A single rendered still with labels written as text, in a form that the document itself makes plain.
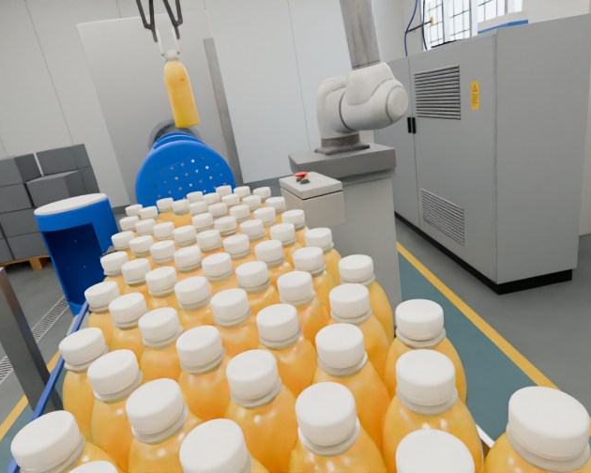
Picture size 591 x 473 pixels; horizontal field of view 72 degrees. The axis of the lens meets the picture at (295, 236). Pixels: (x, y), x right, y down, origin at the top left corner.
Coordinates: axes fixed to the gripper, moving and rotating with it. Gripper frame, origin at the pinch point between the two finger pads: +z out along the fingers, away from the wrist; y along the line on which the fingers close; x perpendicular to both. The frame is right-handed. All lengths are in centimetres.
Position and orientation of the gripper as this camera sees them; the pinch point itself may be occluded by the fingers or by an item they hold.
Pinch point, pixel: (167, 41)
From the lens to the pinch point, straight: 133.9
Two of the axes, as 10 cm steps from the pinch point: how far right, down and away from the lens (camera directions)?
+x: 2.8, 2.7, -9.2
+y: -9.5, 2.4, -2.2
